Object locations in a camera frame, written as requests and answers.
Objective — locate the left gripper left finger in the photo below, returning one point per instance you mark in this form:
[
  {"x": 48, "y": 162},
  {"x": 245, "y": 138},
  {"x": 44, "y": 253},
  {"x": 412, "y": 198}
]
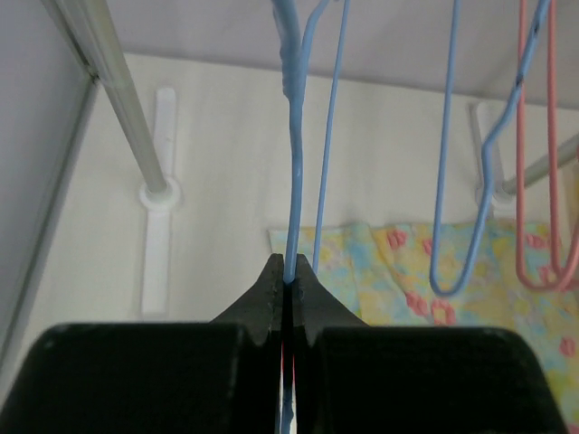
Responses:
[{"x": 221, "y": 376}]

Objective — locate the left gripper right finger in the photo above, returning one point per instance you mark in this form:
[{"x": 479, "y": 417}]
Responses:
[{"x": 351, "y": 377}]

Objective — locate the floral pastel skirt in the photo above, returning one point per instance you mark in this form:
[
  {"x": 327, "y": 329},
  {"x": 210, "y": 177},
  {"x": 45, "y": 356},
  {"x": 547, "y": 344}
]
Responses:
[{"x": 397, "y": 275}]

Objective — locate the blue wire hanger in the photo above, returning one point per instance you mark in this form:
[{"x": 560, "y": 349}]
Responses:
[
  {"x": 486, "y": 149},
  {"x": 295, "y": 51}
]

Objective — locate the white metal clothes rack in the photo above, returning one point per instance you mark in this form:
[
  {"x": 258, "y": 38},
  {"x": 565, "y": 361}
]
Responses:
[{"x": 160, "y": 192}]

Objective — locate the pink wire hanger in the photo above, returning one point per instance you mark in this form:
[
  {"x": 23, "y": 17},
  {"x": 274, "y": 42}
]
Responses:
[
  {"x": 564, "y": 277},
  {"x": 526, "y": 33}
]

